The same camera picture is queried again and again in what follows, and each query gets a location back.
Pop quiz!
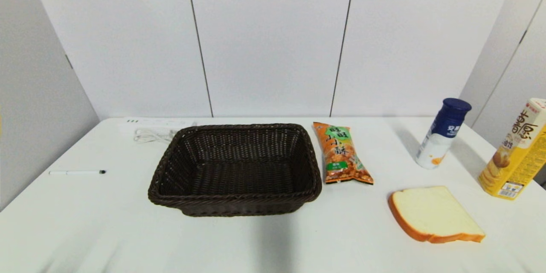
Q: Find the orange green snack bag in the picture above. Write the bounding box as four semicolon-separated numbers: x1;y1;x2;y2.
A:
313;122;375;186

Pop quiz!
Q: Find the dark brown wicker basket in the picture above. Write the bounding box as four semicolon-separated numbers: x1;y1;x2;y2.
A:
148;123;322;217

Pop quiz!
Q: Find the white power strip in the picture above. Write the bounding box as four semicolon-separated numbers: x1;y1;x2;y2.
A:
117;117;199;134

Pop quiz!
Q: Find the white bottle with blue cap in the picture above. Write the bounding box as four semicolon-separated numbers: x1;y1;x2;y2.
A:
415;98;472;169

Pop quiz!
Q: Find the white bread slice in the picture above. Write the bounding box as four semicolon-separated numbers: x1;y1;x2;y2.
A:
388;186;486;244

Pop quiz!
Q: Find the yellow drink carton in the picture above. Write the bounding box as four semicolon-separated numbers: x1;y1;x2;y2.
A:
478;98;546;200

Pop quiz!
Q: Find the white coiled cable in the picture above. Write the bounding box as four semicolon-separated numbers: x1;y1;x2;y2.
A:
134;128;180;144

